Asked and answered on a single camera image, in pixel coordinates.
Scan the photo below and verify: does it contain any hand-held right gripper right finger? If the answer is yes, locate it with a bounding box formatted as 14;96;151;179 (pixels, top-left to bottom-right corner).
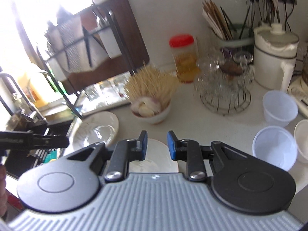
168;130;251;182

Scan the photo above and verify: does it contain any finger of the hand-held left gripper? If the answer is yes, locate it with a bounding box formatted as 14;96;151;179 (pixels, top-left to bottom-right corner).
32;135;70;149

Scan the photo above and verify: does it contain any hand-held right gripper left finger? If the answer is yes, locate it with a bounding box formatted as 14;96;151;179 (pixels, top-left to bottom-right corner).
67;130;148;183

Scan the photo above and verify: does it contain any white plate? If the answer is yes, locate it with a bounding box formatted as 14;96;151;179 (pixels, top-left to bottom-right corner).
129;138;179;174

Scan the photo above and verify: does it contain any yellow bottle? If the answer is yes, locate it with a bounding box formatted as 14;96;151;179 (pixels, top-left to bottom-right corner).
27;69;53;108

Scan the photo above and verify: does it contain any metal drip tray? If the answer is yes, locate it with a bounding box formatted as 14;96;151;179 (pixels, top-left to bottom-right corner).
79;73;132;116

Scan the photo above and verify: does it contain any clear jar with red lid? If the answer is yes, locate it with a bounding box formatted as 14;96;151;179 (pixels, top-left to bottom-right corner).
169;35;201;84

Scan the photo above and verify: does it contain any white plastic cup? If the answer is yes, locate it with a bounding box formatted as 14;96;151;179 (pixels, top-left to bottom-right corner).
262;90;299;128
252;126;298;172

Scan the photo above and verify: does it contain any chopstick holder with chopsticks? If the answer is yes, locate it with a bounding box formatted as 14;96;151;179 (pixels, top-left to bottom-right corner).
202;0;256;65

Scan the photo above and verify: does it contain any white jug with lid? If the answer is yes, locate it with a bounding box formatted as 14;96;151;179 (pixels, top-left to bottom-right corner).
253;22;300;93

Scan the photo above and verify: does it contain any cream plastic cup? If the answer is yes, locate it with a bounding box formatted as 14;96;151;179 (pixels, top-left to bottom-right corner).
294;120;308;164

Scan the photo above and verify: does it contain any wire rack with glass cups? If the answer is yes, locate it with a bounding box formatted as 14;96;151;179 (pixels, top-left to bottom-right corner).
193;52;255;116

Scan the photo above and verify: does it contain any black wire dish rack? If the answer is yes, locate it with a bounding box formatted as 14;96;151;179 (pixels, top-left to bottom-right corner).
36;2;136;118

